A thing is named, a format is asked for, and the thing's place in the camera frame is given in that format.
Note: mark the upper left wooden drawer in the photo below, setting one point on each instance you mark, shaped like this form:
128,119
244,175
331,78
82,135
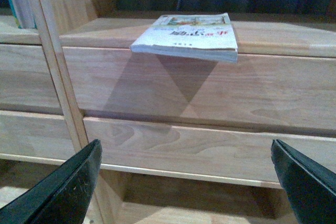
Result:
26,83

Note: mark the lower right wooden drawer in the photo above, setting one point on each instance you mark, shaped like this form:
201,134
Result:
225,156

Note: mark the upper right wooden drawer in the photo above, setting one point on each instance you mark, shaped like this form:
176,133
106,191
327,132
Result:
276,93

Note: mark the white illustrated paperback book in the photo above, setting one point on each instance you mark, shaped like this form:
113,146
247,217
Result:
206,37

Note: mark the lower left wooden drawer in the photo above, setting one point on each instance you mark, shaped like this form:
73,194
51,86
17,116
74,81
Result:
35,137

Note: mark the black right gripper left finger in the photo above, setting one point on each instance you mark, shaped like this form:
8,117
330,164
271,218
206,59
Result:
63,196

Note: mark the wooden drawer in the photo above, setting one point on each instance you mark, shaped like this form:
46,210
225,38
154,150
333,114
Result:
35,137
225,156
276,93
26,83

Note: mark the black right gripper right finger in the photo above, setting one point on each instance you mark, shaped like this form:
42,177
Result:
310,187

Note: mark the wooden bookshelf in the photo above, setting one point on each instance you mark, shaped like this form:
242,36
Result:
125,197

